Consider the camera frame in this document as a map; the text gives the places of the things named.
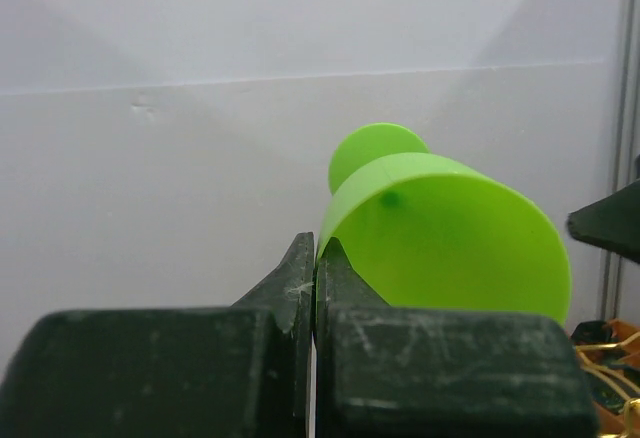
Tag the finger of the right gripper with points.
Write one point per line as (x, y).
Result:
(613, 223)

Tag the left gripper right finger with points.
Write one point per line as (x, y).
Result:
(387, 371)

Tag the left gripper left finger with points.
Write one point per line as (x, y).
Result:
(236, 371)

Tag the green goblet back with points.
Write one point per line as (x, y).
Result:
(423, 230)

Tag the gold wine glass rack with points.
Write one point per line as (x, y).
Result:
(612, 371)

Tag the rolled dark tie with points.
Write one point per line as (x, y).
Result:
(594, 332)

